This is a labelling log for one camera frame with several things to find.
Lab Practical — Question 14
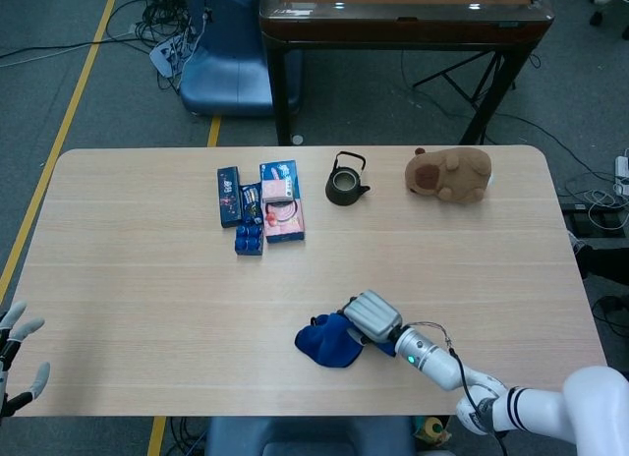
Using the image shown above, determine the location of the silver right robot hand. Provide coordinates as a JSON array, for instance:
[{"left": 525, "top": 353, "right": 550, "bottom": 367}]
[{"left": 342, "top": 289, "right": 403, "bottom": 349}]

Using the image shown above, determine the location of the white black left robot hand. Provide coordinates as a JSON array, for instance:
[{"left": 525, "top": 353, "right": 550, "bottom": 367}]
[{"left": 0, "top": 300, "right": 51, "bottom": 423}]

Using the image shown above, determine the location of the blue cloth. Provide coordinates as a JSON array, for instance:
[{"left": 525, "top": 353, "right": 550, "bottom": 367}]
[{"left": 294, "top": 312, "right": 397, "bottom": 370}]

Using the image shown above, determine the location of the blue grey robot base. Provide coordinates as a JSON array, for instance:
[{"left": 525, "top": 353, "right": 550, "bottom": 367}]
[{"left": 203, "top": 416, "right": 419, "bottom": 456}]

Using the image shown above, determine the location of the pink and blue box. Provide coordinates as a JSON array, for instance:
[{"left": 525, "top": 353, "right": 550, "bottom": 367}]
[{"left": 258, "top": 159, "right": 307, "bottom": 245}]

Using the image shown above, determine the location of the black teapot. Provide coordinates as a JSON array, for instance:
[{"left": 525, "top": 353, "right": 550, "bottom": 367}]
[{"left": 323, "top": 150, "right": 372, "bottom": 206}]

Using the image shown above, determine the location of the small blue snack pack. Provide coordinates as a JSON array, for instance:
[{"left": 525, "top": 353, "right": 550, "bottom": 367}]
[{"left": 233, "top": 222, "right": 264, "bottom": 257}]

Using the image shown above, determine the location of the pink tissue pack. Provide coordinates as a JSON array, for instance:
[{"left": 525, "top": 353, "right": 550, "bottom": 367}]
[{"left": 261, "top": 179, "right": 296, "bottom": 204}]

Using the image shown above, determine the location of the brown capybara plush toy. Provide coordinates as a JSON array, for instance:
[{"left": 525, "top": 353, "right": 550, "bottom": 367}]
[{"left": 404, "top": 146, "right": 494, "bottom": 204}]

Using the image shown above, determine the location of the blue striped snack packet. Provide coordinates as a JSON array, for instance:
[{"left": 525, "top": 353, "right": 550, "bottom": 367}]
[{"left": 239, "top": 182, "right": 263, "bottom": 226}]

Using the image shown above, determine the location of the dark blue narrow box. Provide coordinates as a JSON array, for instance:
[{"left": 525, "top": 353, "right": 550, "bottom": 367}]
[{"left": 216, "top": 166, "right": 243, "bottom": 229}]

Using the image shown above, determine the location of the white power strip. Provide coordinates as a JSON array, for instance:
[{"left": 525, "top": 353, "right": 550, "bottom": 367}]
[{"left": 613, "top": 154, "right": 629, "bottom": 197}]

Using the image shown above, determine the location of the dark wooden mahjong table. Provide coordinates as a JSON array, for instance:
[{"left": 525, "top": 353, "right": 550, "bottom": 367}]
[{"left": 258, "top": 0, "right": 555, "bottom": 146}]

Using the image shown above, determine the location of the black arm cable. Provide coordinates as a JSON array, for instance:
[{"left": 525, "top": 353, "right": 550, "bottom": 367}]
[{"left": 406, "top": 320, "right": 507, "bottom": 456}]

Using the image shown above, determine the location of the blue machine pedestal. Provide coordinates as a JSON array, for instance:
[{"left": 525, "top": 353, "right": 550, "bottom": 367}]
[{"left": 179, "top": 0, "right": 302, "bottom": 118}]

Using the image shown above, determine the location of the tangled floor cable bundle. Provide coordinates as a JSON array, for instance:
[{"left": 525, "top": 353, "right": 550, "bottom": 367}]
[{"left": 132, "top": 0, "right": 207, "bottom": 93}]

